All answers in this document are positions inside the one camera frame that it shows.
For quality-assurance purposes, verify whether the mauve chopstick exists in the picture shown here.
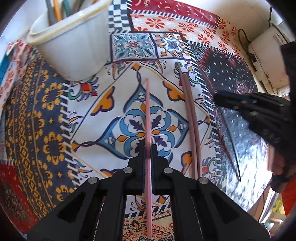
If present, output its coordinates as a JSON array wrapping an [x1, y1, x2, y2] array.
[[182, 74, 202, 179], [177, 63, 196, 179]]

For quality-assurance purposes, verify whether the white ceramic utensil cup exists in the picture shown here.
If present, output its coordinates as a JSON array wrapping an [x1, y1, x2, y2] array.
[[27, 1, 111, 81]]

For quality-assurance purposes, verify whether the orange wooden chopstick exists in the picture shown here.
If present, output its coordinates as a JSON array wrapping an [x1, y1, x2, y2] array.
[[53, 0, 62, 22]]

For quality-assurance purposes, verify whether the teal chopstick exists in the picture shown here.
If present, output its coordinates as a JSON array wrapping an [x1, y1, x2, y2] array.
[[63, 0, 71, 16]]

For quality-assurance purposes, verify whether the grey translucent chopstick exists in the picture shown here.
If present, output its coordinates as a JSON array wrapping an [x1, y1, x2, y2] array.
[[46, 0, 57, 26]]

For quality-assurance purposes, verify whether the person's right hand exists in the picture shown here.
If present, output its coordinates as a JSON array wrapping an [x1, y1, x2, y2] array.
[[267, 145, 295, 193]]

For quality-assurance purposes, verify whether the white rice cooker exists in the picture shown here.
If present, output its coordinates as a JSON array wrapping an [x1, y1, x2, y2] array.
[[248, 22, 295, 97]]

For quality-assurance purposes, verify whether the colourful patchwork table mat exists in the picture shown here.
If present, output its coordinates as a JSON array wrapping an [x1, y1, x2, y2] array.
[[1, 1, 271, 240]]

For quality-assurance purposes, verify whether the black power cable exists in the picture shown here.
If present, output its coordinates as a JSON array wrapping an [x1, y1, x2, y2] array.
[[237, 5, 273, 58]]

